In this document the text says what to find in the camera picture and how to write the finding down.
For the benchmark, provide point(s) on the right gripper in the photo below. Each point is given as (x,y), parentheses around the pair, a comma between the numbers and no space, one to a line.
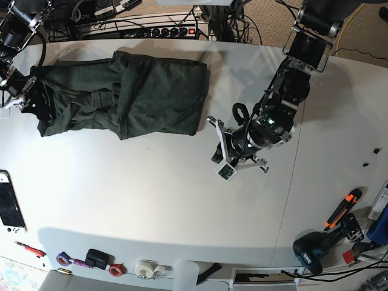
(38,103)

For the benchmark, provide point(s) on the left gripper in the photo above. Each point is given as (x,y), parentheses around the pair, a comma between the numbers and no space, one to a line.
(242,148)

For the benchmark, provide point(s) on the dark green t-shirt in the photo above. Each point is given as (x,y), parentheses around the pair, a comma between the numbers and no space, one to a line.
(127,94)

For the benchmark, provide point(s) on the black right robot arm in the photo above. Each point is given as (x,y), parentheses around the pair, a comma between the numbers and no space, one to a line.
(18,27)

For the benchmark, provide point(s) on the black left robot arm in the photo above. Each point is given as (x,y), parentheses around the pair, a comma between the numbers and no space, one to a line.
(270,123)

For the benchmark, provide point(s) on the translucent plastic cup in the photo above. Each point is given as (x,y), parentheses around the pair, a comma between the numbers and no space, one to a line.
(185,275)

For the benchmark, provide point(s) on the white handheld game console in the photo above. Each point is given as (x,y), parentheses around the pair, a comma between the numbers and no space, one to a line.
(11,216)

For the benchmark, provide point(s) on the teal black power drill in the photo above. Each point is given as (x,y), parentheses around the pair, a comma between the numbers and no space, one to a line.
(310,248)

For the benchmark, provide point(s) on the black power strip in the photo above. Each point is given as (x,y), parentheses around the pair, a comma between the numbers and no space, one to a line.
(164,33)

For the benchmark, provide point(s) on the white tape roll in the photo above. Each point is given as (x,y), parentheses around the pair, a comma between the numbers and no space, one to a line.
(145,268)

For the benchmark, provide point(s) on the orange black utility knife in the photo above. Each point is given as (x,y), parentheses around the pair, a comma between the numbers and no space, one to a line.
(345,205)

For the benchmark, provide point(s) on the red tape roll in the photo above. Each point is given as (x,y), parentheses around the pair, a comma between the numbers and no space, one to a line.
(116,270)

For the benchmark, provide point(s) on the red screwdriver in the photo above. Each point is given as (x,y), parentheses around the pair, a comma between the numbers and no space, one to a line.
(38,253)

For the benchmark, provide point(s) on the purple tape roll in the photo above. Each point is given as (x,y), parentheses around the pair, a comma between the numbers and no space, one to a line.
(63,259)

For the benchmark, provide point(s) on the purple marker pen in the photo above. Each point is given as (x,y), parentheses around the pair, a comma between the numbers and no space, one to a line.
(80,263)

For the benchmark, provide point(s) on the brass bullet-shaped piece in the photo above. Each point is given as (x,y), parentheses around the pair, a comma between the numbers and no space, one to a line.
(64,271)

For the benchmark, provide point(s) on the blue box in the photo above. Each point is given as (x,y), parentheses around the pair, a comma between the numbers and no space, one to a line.
(378,230)

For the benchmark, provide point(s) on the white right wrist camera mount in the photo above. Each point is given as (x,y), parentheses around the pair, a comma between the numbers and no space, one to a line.
(14,94)

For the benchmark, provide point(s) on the black action camera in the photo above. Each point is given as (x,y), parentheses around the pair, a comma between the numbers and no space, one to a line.
(97,259)

